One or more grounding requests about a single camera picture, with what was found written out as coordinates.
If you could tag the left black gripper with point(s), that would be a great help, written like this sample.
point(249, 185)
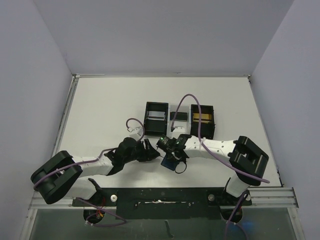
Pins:
point(145, 151)

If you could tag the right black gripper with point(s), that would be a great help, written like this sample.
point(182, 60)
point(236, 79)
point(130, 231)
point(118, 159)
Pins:
point(169, 149)

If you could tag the blue leather card holder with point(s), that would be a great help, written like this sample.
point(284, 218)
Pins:
point(169, 163)

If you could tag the black white card tray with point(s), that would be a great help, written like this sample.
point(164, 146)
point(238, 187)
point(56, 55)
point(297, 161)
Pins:
point(178, 116)

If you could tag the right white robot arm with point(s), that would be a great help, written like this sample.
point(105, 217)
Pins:
point(243, 156)

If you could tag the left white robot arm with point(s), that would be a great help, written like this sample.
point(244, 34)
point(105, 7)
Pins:
point(65, 175)

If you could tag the silver credit card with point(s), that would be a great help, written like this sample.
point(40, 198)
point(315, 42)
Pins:
point(156, 115)

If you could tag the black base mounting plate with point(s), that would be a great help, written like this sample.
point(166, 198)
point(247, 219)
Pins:
point(165, 203)

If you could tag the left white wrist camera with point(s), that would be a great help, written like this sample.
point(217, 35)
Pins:
point(136, 133)

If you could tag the aluminium frame rail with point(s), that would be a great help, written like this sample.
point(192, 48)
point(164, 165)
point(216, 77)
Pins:
point(273, 197)

